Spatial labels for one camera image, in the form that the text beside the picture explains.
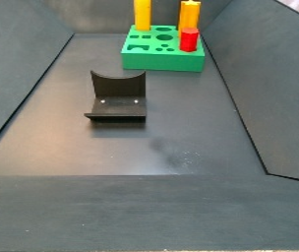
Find black L-shaped fixture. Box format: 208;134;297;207
84;71;147;120

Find green foam shape board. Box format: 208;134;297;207
120;26;204;72

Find red cylinder peg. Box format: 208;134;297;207
180;28;199;52

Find yellow square block peg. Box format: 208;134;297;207
134;0;152;31

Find yellow star peg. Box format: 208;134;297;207
179;0;200;32

